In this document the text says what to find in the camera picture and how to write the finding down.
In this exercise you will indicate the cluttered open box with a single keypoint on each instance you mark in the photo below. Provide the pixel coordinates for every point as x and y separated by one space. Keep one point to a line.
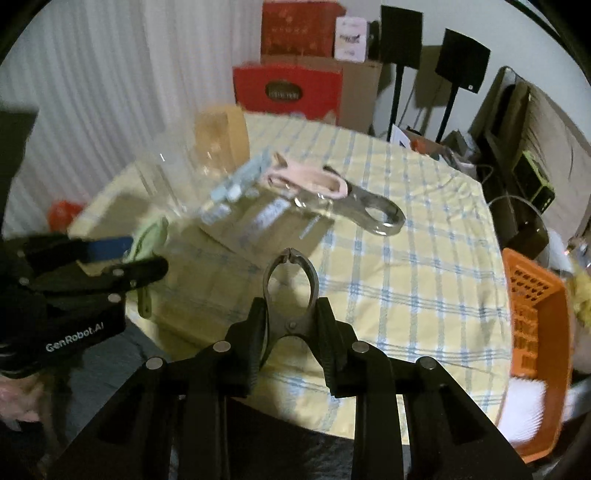
434 147

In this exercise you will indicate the green and black radio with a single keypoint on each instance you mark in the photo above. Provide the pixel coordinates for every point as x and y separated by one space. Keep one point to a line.
533 182

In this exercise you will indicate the orange plastic basket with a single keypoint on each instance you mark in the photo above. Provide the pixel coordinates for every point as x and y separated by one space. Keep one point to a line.
554 332

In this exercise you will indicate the brown sofa cushion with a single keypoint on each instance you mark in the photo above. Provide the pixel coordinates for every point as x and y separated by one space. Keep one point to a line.
563 147

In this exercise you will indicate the small steel clip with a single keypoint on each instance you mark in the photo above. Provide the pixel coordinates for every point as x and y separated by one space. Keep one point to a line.
314 281

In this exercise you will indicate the gold foil packet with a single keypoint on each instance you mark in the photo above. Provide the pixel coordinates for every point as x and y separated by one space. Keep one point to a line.
268 230

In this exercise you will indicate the brown cardboard box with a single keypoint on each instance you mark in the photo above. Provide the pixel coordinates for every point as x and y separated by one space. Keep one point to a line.
360 92

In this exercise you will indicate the white curtain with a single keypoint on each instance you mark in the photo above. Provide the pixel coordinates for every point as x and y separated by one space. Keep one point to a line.
92 92

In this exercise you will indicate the brown sofa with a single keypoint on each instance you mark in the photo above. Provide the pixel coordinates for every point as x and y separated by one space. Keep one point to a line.
568 152

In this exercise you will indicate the small white pink box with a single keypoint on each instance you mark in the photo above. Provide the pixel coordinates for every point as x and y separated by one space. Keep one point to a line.
352 39

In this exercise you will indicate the clear container with tan lid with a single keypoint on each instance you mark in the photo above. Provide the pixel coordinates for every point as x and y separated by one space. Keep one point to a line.
217 138

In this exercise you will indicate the brown glass bottle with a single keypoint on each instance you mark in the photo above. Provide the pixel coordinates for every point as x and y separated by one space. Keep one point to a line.
524 230

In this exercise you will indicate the yellow plaid tablecloth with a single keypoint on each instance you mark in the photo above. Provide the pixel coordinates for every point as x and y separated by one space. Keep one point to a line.
415 286

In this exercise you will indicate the black speaker on stand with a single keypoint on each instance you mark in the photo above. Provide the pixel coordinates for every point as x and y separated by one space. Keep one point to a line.
461 60
400 34

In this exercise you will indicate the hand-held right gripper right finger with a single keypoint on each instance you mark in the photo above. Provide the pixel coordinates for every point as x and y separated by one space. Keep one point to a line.
325 332

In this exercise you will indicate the red patterned gift bag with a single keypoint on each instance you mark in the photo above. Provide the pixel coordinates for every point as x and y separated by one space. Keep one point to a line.
300 27

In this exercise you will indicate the person's left hand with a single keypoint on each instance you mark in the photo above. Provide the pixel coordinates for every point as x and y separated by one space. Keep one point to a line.
21 401

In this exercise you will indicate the light blue clothes clip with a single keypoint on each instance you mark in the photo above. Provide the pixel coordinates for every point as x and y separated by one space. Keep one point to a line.
235 187

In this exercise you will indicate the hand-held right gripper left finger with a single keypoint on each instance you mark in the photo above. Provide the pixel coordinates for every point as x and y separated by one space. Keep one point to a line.
263 332

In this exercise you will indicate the pink clothes clip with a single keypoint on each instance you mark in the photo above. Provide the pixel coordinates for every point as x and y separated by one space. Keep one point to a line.
304 177

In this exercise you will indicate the green clothes clip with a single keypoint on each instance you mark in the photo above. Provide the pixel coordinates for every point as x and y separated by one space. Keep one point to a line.
147 240

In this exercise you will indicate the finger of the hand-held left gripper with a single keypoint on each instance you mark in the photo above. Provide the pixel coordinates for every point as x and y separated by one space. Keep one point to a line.
108 247
134 272

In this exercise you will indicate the red plastic bag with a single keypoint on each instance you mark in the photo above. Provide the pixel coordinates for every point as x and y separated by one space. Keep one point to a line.
64 214

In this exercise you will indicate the white foam net sheets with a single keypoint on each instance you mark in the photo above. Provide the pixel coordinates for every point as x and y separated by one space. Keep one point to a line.
524 410

